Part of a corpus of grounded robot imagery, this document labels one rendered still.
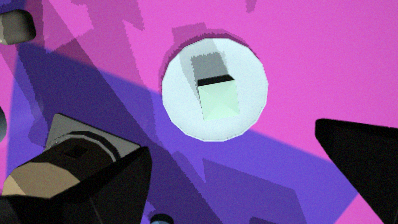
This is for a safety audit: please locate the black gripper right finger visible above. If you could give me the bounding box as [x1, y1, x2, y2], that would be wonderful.
[314, 118, 398, 224]

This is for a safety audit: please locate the dark grey cylinder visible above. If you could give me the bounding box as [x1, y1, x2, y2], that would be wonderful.
[0, 107, 7, 143]

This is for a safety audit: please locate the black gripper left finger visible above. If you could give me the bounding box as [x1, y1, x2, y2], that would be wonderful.
[0, 146, 152, 224]

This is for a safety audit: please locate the white round dish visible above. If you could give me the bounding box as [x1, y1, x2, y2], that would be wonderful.
[161, 38, 269, 141]

